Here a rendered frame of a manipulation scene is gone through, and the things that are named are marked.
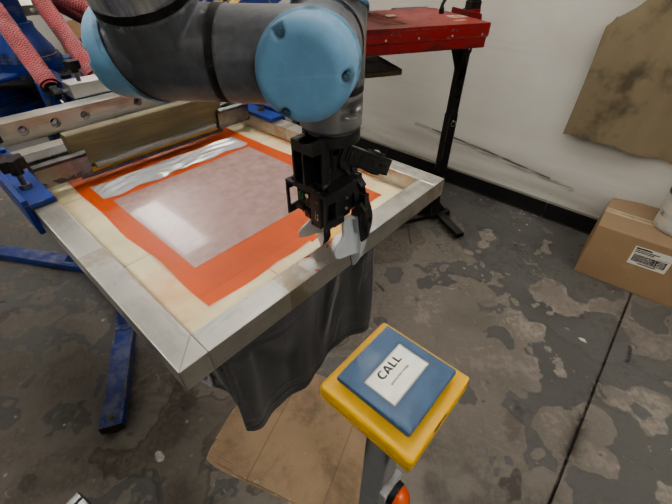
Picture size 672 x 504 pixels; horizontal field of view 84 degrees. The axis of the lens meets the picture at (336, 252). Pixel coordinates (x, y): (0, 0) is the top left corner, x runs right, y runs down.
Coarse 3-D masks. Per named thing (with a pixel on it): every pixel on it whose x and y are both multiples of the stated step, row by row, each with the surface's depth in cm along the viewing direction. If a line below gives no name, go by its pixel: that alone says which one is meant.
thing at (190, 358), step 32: (256, 128) 102; (288, 128) 93; (416, 192) 70; (64, 224) 62; (384, 224) 62; (96, 256) 55; (320, 256) 55; (128, 288) 50; (288, 288) 50; (128, 320) 48; (160, 320) 46; (224, 320) 46; (256, 320) 47; (160, 352) 43; (192, 352) 43; (224, 352) 45; (192, 384) 43
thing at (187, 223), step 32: (160, 160) 88; (128, 192) 76; (160, 192) 76; (192, 192) 76; (224, 192) 76; (128, 224) 68; (160, 224) 68; (192, 224) 68; (224, 224) 68; (256, 224) 68; (160, 256) 61; (192, 256) 61; (224, 256) 61; (256, 256) 61; (192, 288) 55; (224, 288) 55
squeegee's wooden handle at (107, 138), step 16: (144, 112) 82; (160, 112) 84; (176, 112) 87; (192, 112) 90; (208, 112) 93; (80, 128) 75; (96, 128) 76; (112, 128) 78; (128, 128) 81; (144, 128) 83; (160, 128) 86; (176, 128) 88; (192, 128) 92; (64, 144) 75; (80, 144) 75; (96, 144) 77; (112, 144) 80; (128, 144) 82; (144, 144) 85; (96, 160) 79
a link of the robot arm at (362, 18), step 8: (296, 0) 35; (304, 0) 34; (344, 0) 33; (352, 0) 34; (360, 0) 34; (352, 8) 33; (360, 8) 35; (368, 8) 36; (360, 16) 35; (360, 24) 39; (360, 72) 39; (360, 80) 39; (360, 88) 40; (352, 96) 40
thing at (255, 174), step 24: (192, 144) 94; (192, 168) 84; (216, 168) 84; (240, 168) 84; (264, 168) 84; (288, 168) 84; (240, 192) 76; (264, 192) 76; (288, 216) 70; (312, 240) 64
